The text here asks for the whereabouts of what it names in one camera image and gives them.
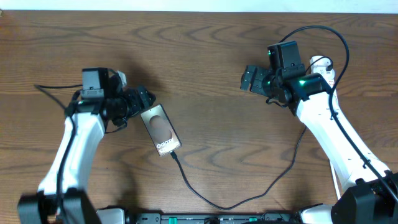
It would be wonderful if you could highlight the bronze Galaxy smartphone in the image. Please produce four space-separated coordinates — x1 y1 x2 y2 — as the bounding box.
140 104 182 156

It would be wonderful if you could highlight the black USB charging cable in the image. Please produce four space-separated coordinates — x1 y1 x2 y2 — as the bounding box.
169 56 335 211

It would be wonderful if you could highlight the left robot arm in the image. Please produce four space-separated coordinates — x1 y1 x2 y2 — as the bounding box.
17 67 156 223

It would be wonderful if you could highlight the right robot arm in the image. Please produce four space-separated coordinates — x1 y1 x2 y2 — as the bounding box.
240 41 397 223

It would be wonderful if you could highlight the white power strip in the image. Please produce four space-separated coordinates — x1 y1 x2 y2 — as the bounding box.
325 69 338 105

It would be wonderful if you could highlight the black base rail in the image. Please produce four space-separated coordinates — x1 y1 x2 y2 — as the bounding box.
96 212 302 224

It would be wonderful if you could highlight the white power strip cord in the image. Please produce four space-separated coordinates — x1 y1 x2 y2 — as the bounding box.
329 160 342 200

